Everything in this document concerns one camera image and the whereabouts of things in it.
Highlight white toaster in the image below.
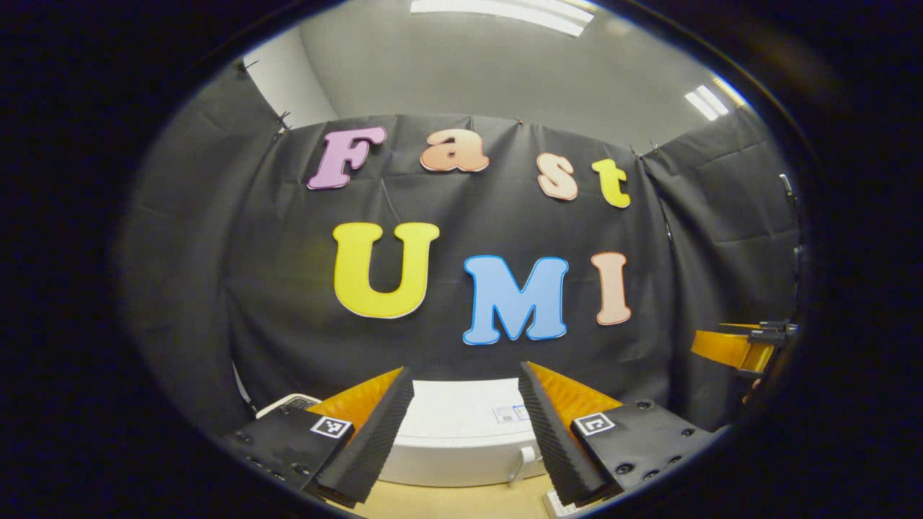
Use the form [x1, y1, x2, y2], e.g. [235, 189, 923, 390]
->
[256, 393, 322, 420]

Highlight small ceiling light panel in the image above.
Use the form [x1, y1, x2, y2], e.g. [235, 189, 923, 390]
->
[683, 76, 748, 122]

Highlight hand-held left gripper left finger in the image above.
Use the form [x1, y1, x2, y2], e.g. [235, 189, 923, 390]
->
[224, 366, 415, 505]

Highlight white microwave oven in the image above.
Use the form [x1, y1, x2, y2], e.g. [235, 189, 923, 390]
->
[375, 378, 556, 487]

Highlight black metal stand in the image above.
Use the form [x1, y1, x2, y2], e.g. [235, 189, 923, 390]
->
[777, 172, 805, 289]

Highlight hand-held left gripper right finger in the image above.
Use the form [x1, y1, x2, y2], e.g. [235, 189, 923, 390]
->
[518, 360, 722, 507]

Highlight long ceiling light panel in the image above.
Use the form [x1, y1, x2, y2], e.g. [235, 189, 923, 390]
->
[410, 0, 596, 38]

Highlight white rectangular tray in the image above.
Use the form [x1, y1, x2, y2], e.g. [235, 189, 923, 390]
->
[542, 489, 599, 517]

